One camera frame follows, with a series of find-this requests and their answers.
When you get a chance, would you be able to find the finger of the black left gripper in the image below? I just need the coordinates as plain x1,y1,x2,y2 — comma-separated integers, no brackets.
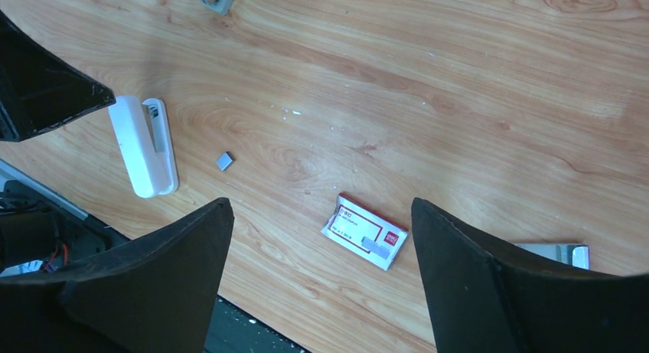
1,14,116,142

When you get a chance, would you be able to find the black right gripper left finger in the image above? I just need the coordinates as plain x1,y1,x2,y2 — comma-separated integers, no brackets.
1,198,234,352

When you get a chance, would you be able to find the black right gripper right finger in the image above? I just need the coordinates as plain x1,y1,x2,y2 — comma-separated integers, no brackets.
411,198,648,352

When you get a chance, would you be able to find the small grey staple strip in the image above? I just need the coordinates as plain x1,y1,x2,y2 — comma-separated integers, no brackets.
215,152,235,172

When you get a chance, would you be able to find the white stapler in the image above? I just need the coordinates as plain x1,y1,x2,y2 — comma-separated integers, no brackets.
108,96,179,198

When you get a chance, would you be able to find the open staple box tray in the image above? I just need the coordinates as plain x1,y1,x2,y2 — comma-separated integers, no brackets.
516,243,590,270

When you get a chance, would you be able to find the red white staple box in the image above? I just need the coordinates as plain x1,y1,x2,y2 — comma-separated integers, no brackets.
321,192,409,271

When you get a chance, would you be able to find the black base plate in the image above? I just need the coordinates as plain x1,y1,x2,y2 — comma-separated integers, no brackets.
1,180,302,352

